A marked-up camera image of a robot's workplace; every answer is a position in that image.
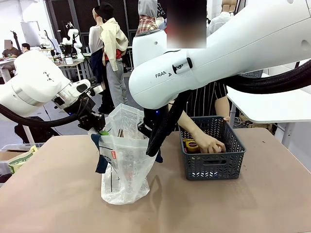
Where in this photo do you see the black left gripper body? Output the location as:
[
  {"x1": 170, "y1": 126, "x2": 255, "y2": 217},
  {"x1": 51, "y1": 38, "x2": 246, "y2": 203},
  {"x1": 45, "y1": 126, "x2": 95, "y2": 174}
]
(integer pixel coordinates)
[{"x1": 77, "y1": 110, "x2": 106, "y2": 133}]

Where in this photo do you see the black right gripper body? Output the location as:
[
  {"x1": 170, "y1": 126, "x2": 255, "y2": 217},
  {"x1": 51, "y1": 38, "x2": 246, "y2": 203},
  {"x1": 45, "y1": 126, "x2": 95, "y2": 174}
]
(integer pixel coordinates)
[{"x1": 143, "y1": 106, "x2": 168, "y2": 129}]

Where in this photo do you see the clear plastic shopping bag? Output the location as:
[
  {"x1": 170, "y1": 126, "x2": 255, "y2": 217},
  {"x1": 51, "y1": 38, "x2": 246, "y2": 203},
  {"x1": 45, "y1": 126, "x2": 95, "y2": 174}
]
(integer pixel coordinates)
[{"x1": 91, "y1": 103, "x2": 164, "y2": 206}]

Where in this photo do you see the dark grey plastic basket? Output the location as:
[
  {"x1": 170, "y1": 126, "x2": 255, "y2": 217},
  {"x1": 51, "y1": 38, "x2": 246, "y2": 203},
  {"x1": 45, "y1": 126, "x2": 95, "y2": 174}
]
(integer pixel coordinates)
[
  {"x1": 178, "y1": 116, "x2": 246, "y2": 181},
  {"x1": 239, "y1": 69, "x2": 265, "y2": 79}
]

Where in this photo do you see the person left forearm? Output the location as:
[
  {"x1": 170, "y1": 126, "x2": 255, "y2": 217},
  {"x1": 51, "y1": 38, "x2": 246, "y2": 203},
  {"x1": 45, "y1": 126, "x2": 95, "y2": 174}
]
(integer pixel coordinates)
[{"x1": 215, "y1": 96, "x2": 231, "y2": 119}]

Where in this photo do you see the person right forearm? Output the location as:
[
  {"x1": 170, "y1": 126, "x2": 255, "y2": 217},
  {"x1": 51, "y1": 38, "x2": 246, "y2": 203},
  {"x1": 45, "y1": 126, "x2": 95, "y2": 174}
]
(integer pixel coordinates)
[{"x1": 178, "y1": 113, "x2": 212, "y2": 149}]

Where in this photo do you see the black bag on floor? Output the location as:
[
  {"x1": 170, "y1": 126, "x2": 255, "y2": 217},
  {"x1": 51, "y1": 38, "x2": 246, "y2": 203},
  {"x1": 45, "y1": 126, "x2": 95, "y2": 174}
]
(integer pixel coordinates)
[{"x1": 14, "y1": 116, "x2": 60, "y2": 144}]

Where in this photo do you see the person right hand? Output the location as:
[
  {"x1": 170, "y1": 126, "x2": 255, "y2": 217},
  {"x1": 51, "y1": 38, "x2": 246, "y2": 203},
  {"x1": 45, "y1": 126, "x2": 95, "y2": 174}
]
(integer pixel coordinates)
[{"x1": 198, "y1": 135, "x2": 226, "y2": 154}]

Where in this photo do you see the yellow black round item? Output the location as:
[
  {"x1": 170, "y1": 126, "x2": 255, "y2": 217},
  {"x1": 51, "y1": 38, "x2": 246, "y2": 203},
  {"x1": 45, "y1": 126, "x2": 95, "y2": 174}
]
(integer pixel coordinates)
[{"x1": 182, "y1": 138, "x2": 199, "y2": 153}]

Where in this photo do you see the person black striped shirt torso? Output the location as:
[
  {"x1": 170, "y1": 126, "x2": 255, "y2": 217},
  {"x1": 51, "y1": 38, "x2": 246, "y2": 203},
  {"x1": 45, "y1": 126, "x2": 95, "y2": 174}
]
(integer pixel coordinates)
[{"x1": 186, "y1": 81, "x2": 228, "y2": 119}]

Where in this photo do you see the background wooden work table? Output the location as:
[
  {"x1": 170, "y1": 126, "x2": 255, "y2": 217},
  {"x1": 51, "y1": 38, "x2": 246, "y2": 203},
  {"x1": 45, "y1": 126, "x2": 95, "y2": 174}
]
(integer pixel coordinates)
[{"x1": 52, "y1": 58, "x2": 86, "y2": 81}]

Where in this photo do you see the black cap cream shirt mannequin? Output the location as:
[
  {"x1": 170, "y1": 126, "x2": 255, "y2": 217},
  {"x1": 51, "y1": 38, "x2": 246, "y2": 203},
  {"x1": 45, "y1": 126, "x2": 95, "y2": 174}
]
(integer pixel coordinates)
[{"x1": 94, "y1": 1, "x2": 129, "y2": 109}]

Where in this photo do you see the green printed cardboard box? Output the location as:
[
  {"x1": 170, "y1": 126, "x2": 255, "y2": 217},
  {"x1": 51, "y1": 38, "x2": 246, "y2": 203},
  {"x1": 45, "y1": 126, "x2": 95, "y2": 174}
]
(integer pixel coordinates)
[{"x1": 8, "y1": 145, "x2": 39, "y2": 175}]

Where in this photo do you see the person blurred head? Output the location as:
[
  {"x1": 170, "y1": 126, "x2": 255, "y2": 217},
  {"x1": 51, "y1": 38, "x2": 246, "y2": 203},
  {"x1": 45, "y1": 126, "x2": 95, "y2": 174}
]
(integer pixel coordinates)
[{"x1": 166, "y1": 0, "x2": 207, "y2": 49}]

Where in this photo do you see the seated person blurred face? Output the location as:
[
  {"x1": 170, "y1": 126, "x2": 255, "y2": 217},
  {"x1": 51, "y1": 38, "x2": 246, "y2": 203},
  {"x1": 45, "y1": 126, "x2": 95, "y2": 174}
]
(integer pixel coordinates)
[{"x1": 1, "y1": 40, "x2": 22, "y2": 59}]

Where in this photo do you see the white height-adjustable table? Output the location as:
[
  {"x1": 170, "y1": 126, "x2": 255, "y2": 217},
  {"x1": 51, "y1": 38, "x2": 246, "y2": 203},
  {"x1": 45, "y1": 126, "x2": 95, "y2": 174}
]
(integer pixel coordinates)
[{"x1": 225, "y1": 86, "x2": 311, "y2": 146}]

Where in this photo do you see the tan head white shirt mannequin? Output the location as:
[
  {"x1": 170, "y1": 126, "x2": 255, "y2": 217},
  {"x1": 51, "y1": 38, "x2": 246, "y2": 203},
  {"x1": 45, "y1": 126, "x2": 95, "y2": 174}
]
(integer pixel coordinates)
[{"x1": 207, "y1": 0, "x2": 244, "y2": 37}]

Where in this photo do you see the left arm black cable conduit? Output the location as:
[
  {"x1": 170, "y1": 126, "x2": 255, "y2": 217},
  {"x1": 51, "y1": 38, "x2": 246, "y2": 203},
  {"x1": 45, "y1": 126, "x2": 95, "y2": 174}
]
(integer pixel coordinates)
[{"x1": 0, "y1": 93, "x2": 92, "y2": 128}]

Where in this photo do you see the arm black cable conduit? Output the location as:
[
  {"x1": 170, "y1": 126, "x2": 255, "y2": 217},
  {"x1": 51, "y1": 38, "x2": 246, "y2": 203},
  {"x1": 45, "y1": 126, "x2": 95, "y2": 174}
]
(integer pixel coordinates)
[
  {"x1": 0, "y1": 93, "x2": 92, "y2": 128},
  {"x1": 145, "y1": 59, "x2": 311, "y2": 157}
]

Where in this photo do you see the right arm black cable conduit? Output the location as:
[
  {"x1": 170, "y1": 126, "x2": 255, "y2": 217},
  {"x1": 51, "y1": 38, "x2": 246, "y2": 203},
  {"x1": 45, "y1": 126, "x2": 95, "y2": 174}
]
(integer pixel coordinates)
[{"x1": 145, "y1": 59, "x2": 311, "y2": 157}]

